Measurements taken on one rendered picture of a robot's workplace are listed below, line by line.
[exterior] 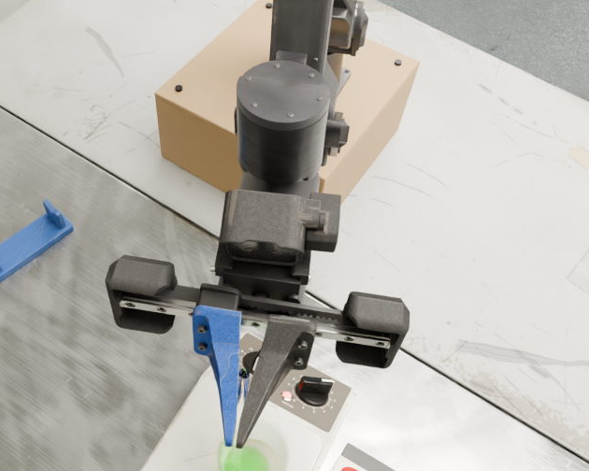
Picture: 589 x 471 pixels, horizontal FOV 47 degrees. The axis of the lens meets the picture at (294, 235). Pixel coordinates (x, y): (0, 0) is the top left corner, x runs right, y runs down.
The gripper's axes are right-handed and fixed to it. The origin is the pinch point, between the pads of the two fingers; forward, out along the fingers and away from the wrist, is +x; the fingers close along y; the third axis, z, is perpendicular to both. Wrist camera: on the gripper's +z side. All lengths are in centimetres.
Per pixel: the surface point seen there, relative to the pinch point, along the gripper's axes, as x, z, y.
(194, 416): -4.0, -17.1, -4.2
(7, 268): -19.0, -24.3, -27.3
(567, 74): -174, -110, 86
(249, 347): -13.1, -21.6, -0.9
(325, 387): -9.5, -19.8, 6.7
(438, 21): -191, -109, 42
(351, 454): -5.6, -25.5, 10.4
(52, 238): -23.4, -24.1, -24.0
